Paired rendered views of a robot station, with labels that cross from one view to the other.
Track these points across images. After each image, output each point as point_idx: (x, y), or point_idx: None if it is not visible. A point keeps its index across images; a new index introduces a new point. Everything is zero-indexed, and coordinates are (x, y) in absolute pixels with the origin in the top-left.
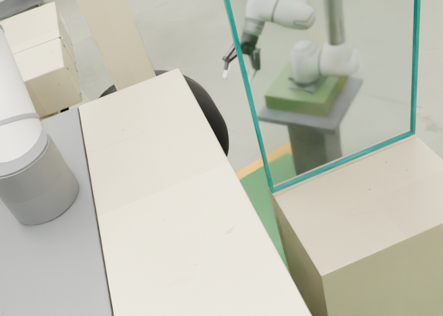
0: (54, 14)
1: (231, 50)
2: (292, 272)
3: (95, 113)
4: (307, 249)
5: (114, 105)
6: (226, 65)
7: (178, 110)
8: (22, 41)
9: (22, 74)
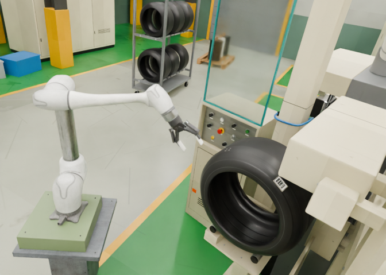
0: (308, 124)
1: (193, 125)
2: None
3: (347, 74)
4: (276, 116)
5: (337, 71)
6: (199, 135)
7: None
8: (359, 126)
9: (371, 108)
